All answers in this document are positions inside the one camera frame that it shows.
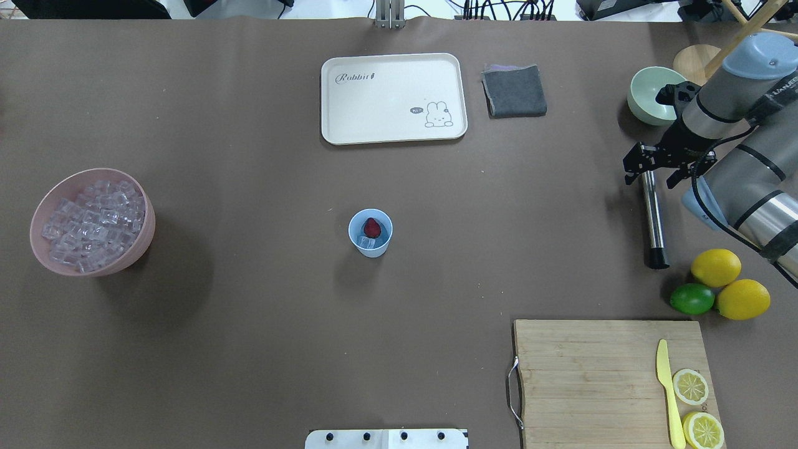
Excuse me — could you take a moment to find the wooden stand with round base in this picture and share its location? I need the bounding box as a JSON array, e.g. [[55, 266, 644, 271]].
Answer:
[[673, 1, 787, 85]]

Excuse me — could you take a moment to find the steel muddler with black tip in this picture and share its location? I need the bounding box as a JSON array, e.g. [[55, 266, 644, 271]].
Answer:
[[641, 171, 670, 270]]

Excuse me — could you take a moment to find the cream rabbit tray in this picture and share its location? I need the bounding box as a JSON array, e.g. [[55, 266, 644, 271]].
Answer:
[[321, 53, 468, 146]]

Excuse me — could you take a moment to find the lemon half lower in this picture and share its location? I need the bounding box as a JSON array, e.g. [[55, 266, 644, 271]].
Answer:
[[682, 412, 726, 448]]

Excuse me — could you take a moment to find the wooden cutting board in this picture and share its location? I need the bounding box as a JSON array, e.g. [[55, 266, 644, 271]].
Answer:
[[512, 319, 712, 448]]

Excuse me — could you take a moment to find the aluminium camera post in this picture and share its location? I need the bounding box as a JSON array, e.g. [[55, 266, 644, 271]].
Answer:
[[374, 0, 406, 29]]

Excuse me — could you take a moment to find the red strawberry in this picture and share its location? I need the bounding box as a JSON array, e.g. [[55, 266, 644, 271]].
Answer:
[[362, 217, 382, 239]]

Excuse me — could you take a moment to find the yellow lemon lower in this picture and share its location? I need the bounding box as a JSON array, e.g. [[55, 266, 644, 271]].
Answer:
[[715, 279, 771, 321]]

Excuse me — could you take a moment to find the yellow lemon upper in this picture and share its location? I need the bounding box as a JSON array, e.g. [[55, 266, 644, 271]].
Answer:
[[690, 248, 742, 288]]

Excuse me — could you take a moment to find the clear ice cube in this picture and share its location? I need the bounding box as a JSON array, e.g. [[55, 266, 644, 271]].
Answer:
[[355, 235, 383, 251]]

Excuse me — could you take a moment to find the pink bowl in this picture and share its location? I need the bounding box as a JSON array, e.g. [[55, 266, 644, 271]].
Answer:
[[29, 168, 156, 278]]

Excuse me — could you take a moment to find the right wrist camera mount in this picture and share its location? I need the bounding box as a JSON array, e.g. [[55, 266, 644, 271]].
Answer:
[[655, 80, 701, 118]]

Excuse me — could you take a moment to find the yellow plastic knife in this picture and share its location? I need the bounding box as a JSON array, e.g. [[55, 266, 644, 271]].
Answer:
[[655, 339, 686, 448]]

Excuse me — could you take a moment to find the green lime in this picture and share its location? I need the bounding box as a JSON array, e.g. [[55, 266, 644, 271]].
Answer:
[[669, 283, 716, 316]]

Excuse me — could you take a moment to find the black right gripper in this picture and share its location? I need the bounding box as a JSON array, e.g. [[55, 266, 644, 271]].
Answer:
[[622, 122, 718, 190]]

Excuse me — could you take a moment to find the lemon half upper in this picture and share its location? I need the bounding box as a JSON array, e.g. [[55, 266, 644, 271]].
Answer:
[[672, 369, 709, 406]]

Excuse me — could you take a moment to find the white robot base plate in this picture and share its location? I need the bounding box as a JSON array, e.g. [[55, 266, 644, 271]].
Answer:
[[304, 427, 469, 448]]

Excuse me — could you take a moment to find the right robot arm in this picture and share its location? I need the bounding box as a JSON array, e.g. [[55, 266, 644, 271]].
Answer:
[[622, 32, 797, 283]]

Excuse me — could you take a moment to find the mint green bowl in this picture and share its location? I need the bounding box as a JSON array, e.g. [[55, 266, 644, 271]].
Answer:
[[627, 66, 686, 126]]

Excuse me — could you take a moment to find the lemon half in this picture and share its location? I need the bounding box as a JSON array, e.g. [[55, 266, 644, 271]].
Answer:
[[682, 412, 726, 448], [672, 369, 709, 406]]

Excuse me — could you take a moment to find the grey folded cloth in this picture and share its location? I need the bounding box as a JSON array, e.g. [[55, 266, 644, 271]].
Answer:
[[481, 64, 548, 118]]

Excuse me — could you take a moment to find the yellow lemon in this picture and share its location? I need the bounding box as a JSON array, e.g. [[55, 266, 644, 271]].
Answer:
[[715, 279, 771, 321], [690, 248, 742, 288]]

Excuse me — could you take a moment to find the pile of clear ice cubes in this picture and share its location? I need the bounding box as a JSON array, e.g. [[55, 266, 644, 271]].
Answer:
[[41, 180, 147, 274]]

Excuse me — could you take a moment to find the light blue plastic cup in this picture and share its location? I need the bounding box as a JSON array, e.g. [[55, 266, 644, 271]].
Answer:
[[349, 208, 393, 258]]

